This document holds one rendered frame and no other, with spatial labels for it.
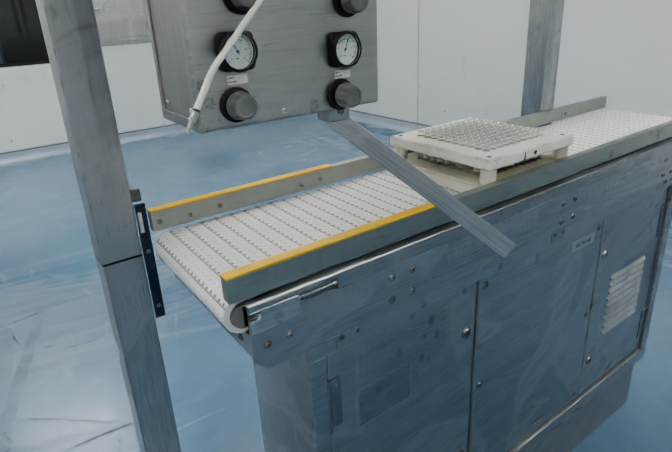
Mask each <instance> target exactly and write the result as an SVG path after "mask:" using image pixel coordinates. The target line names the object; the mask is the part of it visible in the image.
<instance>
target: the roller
mask: <svg viewBox="0 0 672 452"><path fill-rule="evenodd" d="M248 301H249V300H248V299H247V300H245V301H242V302H240V303H238V304H237V305H235V306H234V308H233V309H232V311H231V313H230V322H231V324H232V325H234V326H235V327H237V328H240V329H243V328H247V327H248V318H247V311H246V310H245V307H244V305H245V302H248Z"/></svg>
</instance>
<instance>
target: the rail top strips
mask: <svg viewBox="0 0 672 452"><path fill-rule="evenodd" d="M330 167H332V165H329V164H324V165H320V166H316V167H312V168H308V169H304V170H300V171H296V172H292V173H288V174H284V175H280V176H276V177H272V178H268V179H264V180H260V181H256V182H252V183H248V184H244V185H240V186H236V187H232V188H228V189H224V190H220V191H216V192H212V193H208V194H204V195H200V196H196V197H192V198H188V199H184V200H180V201H176V202H172V203H168V204H164V205H160V206H156V207H152V208H148V209H147V211H148V212H149V213H153V212H157V211H161V210H165V209H169V208H173V207H177V206H181V205H184V204H188V203H192V202H196V201H200V200H204V199H208V198H212V197H216V196H220V195H224V194H228V193H232V192H235V191H239V190H243V189H247V188H251V187H255V186H259V185H263V184H267V183H271V182H275V181H279V180H283V179H286V178H290V177H294V176H298V175H302V174H306V173H310V172H314V171H318V170H322V169H326V168H330ZM435 207H436V206H434V205H433V204H432V203H430V202H428V203H426V204H423V205H420V206H417V207H414V208H411V209H408V210H405V211H402V212H399V213H396V214H394V215H391V216H388V217H385V218H382V219H379V220H376V221H373V222H370V223H367V224H364V225H361V226H359V227H356V228H353V229H350V230H347V231H344V232H341V233H338V234H335V235H332V236H329V237H327V238H324V239H321V240H318V241H315V242H312V243H309V244H306V245H303V246H300V247H297V248H294V249H292V250H289V251H286V252H283V253H280V254H277V255H274V256H271V257H268V258H265V259H262V260H260V261H257V262H254V263H251V264H248V265H245V266H242V267H239V268H236V269H233V270H230V271H228V272H225V273H222V274H220V277H221V278H223V279H224V280H225V281H229V280H231V279H234V278H237V277H240V276H243V275H246V274H248V273H251V272H254V271H257V270H260V269H263V268H265V267H268V266H271V265H274V264H277V263H279V262H282V261H285V260H288V259H291V258H294V257H296V256H299V255H302V254H305V253H308V252H311V251H313V250H316V249H319V248H322V247H325V246H327V245H330V244H333V243H336V242H339V241H342V240H344V239H347V238H350V237H353V236H356V235H359V234H361V233H364V232H367V231H370V230H373V229H376V228H378V227H381V226H384V225H387V224H390V223H392V222H395V221H398V220H401V219H404V218H407V217H409V216H412V215H415V214H418V213H421V212H424V211H426V210H429V209H432V208H435Z"/></svg>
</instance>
